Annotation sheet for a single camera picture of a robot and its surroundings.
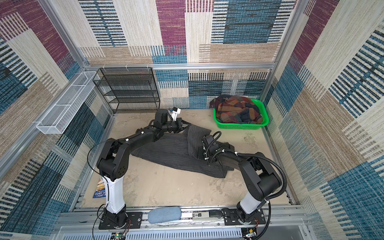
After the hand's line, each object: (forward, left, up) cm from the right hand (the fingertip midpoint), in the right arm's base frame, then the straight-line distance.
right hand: (199, 155), depth 93 cm
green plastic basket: (+29, -46, +7) cm, 55 cm away
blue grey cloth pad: (-31, +19, +1) cm, 37 cm away
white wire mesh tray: (+5, +67, +32) cm, 74 cm away
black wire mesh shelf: (+45, +48, +17) cm, 69 cm away
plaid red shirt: (+28, -26, +11) cm, 40 cm away
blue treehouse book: (-19, +54, 0) cm, 57 cm away
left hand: (+13, +4, +16) cm, 21 cm away
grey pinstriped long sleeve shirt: (+4, +12, -1) cm, 12 cm away
